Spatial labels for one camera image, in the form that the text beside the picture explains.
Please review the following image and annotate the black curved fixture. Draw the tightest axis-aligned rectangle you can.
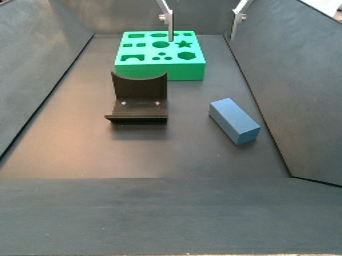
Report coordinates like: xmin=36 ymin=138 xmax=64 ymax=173
xmin=104 ymin=72 xmax=168 ymax=122

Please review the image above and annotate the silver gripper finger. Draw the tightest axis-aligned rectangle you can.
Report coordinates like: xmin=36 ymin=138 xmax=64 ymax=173
xmin=156 ymin=0 xmax=173 ymax=42
xmin=230 ymin=0 xmax=251 ymax=39

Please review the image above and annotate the green foam shape board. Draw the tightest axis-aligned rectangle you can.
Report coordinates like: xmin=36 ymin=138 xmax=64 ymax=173
xmin=113 ymin=31 xmax=205 ymax=81

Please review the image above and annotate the blue rectangular block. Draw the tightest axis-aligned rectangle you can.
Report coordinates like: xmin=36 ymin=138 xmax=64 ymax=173
xmin=208 ymin=98 xmax=260 ymax=145

